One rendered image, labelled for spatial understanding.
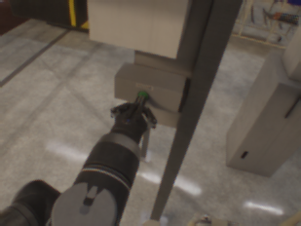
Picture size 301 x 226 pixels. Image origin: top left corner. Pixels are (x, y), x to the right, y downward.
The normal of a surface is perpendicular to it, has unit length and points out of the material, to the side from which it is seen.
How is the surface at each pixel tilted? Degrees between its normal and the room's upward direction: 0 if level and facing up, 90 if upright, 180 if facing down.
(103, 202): 5
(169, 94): 90
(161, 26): 90
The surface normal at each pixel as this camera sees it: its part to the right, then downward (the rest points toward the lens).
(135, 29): -0.25, 0.66
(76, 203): 0.11, -0.71
